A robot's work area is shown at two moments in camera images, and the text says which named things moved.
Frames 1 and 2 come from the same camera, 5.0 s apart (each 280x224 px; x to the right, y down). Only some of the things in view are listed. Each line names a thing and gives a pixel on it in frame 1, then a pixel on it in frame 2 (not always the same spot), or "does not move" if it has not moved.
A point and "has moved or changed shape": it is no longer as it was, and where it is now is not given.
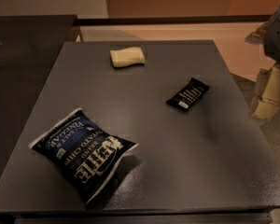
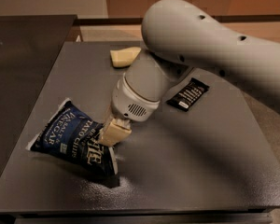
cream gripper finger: (259, 35) -> (107, 118)
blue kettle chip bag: (91, 156) has moved or changed shape
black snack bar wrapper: (189, 95) does not move
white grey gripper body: (278, 36) -> (131, 104)
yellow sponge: (128, 57) does not move
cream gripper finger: (275, 91) -> (116, 133)
